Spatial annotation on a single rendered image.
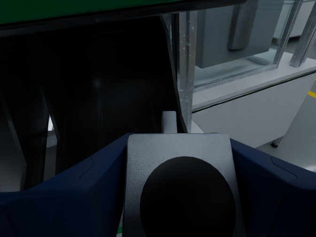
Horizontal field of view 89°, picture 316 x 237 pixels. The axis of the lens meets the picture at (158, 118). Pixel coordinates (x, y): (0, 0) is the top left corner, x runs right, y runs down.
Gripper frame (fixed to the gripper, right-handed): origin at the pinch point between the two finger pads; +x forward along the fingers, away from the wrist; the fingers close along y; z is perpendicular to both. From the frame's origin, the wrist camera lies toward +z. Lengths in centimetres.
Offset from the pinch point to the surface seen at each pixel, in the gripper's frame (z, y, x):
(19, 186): -6.8, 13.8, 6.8
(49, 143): -5.2, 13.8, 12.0
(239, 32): 15, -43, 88
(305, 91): -21, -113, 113
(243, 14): 23, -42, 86
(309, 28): 19, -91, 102
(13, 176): -6.2, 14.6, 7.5
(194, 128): -26, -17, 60
